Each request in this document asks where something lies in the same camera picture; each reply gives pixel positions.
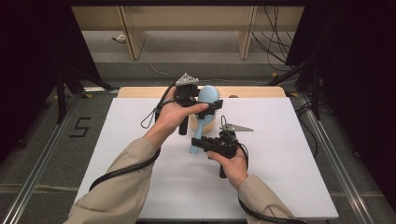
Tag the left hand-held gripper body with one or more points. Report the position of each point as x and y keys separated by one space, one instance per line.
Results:
x=186 y=93

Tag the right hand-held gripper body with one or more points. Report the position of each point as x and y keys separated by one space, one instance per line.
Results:
x=225 y=144

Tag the light blue hairbrush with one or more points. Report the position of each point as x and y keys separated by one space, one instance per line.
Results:
x=208 y=93

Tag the wooden bowl with orange item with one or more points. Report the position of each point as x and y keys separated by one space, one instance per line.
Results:
x=209 y=126

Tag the person's right hand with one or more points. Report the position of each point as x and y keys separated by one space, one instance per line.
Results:
x=236 y=169

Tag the person's left hand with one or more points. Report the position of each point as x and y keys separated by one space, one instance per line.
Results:
x=169 y=115

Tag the light wooden table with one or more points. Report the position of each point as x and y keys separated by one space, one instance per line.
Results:
x=143 y=92

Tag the white board sheet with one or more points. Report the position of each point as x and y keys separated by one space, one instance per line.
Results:
x=280 y=174

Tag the beige wooden shelf unit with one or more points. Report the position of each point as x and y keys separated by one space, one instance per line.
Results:
x=186 y=17

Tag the black metal stand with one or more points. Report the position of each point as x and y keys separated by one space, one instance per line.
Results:
x=316 y=93
x=61 y=93

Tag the black curtain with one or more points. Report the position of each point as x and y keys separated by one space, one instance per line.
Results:
x=28 y=62
x=358 y=77

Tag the aluminium floor rail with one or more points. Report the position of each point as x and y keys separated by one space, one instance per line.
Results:
x=37 y=174
x=336 y=161

